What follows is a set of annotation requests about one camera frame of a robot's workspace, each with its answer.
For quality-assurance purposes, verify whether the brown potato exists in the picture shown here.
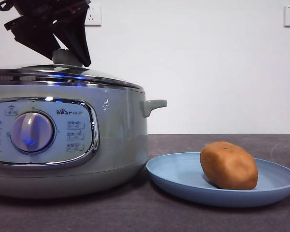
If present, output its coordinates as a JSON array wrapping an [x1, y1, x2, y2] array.
[[200, 141, 259, 191]]

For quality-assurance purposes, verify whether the blue round plate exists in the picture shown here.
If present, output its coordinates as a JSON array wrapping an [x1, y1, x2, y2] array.
[[145, 151, 290, 208]]

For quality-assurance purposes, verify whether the pale green electric steamer pot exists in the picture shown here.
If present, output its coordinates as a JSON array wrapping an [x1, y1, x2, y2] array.
[[0, 84, 168, 200]]

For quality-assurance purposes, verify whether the glass lid with green knob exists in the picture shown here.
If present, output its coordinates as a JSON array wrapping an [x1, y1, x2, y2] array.
[[0, 48, 145, 93]]

